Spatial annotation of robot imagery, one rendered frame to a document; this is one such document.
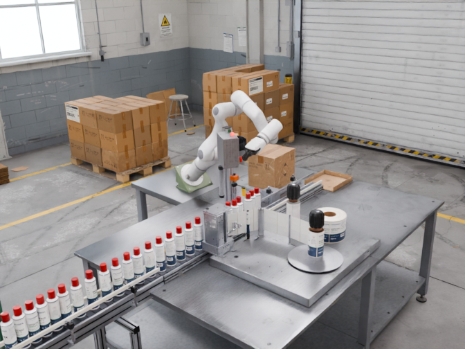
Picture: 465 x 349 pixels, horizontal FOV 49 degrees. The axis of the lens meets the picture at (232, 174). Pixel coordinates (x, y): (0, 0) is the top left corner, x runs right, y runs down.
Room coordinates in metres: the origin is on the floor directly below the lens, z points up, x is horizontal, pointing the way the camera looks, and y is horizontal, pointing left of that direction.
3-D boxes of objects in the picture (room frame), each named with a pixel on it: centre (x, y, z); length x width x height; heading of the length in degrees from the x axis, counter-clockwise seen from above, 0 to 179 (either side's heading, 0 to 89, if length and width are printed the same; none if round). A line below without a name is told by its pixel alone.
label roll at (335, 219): (2.81, -0.58, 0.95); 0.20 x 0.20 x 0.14
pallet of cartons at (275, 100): (7.46, -0.28, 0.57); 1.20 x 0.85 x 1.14; 138
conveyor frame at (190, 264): (3.05, -0.11, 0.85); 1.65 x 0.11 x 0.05; 139
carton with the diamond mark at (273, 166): (3.78, -0.31, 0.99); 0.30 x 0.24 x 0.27; 142
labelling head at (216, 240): (2.67, 0.10, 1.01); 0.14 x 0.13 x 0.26; 139
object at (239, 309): (3.08, -0.27, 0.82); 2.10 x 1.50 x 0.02; 139
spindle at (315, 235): (2.53, -0.45, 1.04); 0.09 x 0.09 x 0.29
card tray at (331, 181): (3.80, -0.76, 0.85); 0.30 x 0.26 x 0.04; 139
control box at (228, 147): (3.02, 0.02, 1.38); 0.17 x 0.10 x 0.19; 14
